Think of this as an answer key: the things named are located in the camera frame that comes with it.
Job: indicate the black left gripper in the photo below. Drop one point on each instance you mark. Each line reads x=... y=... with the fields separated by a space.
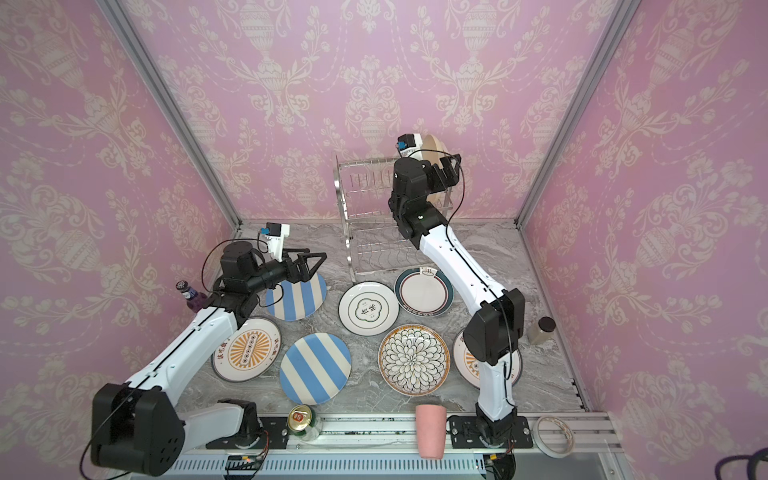
x=303 y=274

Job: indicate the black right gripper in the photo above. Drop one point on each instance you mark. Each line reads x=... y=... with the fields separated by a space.
x=443 y=171

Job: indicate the plain cream plate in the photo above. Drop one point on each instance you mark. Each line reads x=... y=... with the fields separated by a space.
x=432 y=149

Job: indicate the white plate green quatrefoil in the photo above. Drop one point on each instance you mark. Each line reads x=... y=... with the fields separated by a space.
x=368 y=308

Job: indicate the white plate teal red rim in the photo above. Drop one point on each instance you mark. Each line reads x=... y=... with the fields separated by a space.
x=424 y=291

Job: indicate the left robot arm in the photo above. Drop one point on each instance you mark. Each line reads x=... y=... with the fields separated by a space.
x=135 y=425

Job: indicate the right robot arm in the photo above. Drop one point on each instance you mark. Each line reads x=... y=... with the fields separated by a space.
x=496 y=313

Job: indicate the blue cream striped plate rear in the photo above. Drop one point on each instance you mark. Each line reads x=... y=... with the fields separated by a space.
x=296 y=301

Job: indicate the blue cream striped plate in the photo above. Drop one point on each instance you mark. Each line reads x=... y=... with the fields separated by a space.
x=315 y=369
x=296 y=301

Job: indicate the orange sunburst plate left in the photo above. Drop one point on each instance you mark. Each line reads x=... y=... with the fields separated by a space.
x=249 y=352

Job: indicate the orange sunburst plate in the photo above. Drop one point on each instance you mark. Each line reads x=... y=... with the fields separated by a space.
x=468 y=367
x=249 y=352

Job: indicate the blue cream striped plate front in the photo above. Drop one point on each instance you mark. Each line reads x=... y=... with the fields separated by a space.
x=315 y=369

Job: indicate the purple bottle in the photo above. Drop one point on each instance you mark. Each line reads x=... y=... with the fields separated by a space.
x=195 y=300

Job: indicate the petal pattern plate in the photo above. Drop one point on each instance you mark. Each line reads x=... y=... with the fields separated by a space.
x=414 y=360

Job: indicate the green can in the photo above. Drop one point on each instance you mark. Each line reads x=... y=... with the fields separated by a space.
x=304 y=423

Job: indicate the small jar dark lid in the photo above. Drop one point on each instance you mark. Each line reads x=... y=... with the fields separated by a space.
x=541 y=330

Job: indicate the orange sunburst plate right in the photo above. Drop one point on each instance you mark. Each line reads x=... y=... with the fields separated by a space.
x=468 y=367

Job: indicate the pink cup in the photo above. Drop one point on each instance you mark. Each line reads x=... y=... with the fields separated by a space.
x=430 y=421

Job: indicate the tape roll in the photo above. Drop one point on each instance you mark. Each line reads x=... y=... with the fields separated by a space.
x=553 y=437

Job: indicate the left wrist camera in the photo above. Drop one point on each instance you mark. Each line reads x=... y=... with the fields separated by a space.
x=274 y=235

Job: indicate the chrome wire dish rack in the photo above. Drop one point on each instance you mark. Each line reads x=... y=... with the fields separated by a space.
x=385 y=209

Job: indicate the aluminium corner post left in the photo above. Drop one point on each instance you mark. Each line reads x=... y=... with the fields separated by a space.
x=118 y=18

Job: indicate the aluminium corner post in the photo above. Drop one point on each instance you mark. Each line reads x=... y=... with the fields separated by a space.
x=118 y=18
x=596 y=67

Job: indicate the aluminium corner post right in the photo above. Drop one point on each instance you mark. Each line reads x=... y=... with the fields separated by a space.
x=596 y=67

